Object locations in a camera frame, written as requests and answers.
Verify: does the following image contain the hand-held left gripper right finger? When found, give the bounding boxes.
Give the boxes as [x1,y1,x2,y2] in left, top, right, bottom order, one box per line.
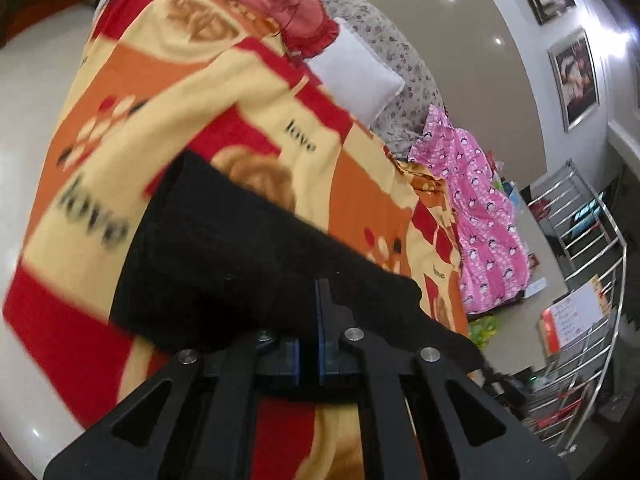
[315,277,571,480]

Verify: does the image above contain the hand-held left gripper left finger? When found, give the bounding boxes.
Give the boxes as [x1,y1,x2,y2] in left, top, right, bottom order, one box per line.
[42,330,303,480]

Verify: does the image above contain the black pants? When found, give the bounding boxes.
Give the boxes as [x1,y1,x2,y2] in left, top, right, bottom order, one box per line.
[110,152,493,403]

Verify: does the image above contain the green cloth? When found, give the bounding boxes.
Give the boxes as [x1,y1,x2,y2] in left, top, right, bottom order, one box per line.
[469,314,502,352]

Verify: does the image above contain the red and white calendar board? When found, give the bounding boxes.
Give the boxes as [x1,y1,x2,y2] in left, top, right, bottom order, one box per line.
[537,275,608,358]

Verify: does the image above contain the metal stair railing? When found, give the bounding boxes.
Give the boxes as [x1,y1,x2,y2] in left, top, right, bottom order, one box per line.
[520,160,628,453]

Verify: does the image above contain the pink printed cloth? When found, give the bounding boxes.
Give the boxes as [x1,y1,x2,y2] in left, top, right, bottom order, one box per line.
[407,105,531,316]

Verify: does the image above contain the white pillow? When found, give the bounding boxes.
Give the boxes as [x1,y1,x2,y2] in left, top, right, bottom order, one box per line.
[304,17,407,128]

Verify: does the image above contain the orange red printed blanket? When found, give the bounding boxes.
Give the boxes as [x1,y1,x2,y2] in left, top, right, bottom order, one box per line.
[2,0,471,480]

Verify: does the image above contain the grey floral quilt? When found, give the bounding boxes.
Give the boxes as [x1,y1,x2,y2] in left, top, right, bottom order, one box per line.
[317,0,446,156]

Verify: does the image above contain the red ruffled pillow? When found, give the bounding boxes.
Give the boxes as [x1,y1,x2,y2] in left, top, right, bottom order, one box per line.
[235,0,341,58]

